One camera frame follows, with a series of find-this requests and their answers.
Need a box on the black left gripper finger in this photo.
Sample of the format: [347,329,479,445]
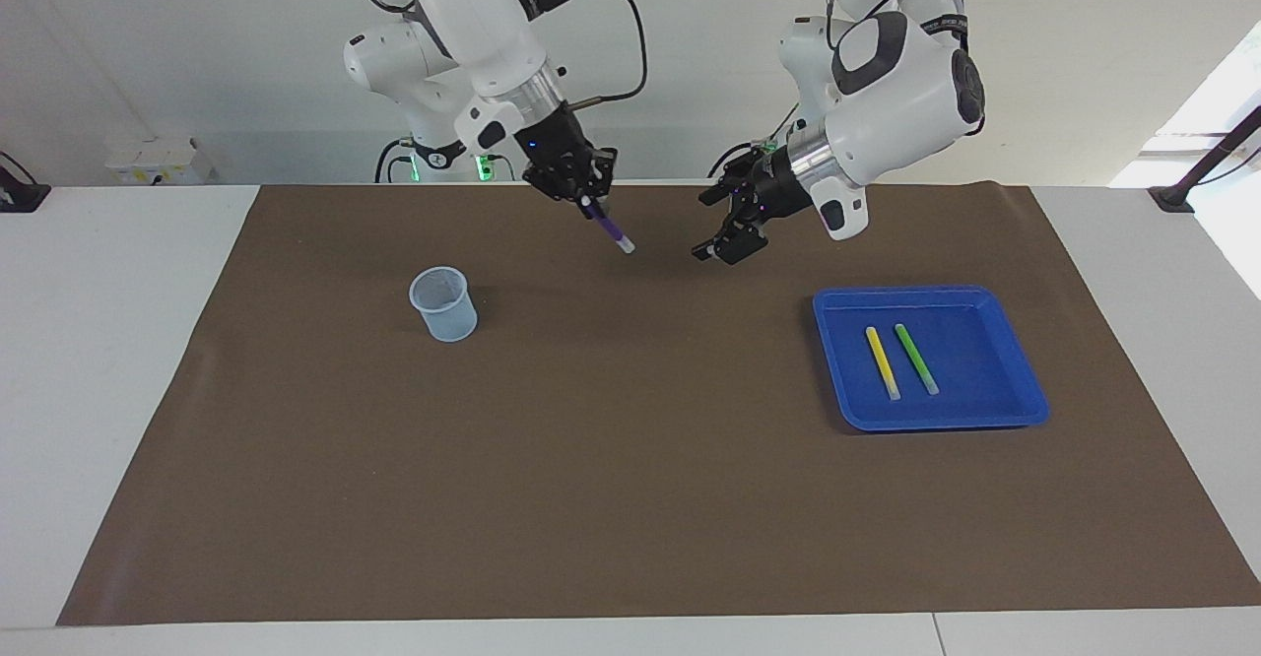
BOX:
[691,219,770,266]
[697,167,756,208]

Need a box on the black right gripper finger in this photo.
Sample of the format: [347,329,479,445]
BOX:
[582,147,619,207]
[536,176,589,210]

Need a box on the purple pen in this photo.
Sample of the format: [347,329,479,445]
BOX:
[581,195,637,255]

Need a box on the yellow pen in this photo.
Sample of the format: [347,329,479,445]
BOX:
[864,326,902,402]

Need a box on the green pen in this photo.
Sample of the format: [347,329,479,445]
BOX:
[894,323,941,397]

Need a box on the pale blue mesh pen cup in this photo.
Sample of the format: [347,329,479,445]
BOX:
[408,265,480,344]

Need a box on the brown table mat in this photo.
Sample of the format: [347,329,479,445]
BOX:
[55,182,1261,628]

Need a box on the blue plastic tray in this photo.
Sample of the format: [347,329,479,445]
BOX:
[812,285,1051,433]

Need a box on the white power strip box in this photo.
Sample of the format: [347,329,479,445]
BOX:
[104,136,217,186]

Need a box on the black clamp stand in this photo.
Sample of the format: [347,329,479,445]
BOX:
[1147,104,1261,215]

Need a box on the black table clamp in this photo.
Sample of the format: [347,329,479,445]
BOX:
[0,151,53,215]

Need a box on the black base power cable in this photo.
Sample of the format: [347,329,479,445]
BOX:
[706,104,800,180]
[373,136,416,185]

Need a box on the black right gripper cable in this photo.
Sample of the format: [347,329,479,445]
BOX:
[552,0,649,111]

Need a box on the black velcro cable strap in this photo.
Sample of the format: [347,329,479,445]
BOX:
[920,10,972,47]

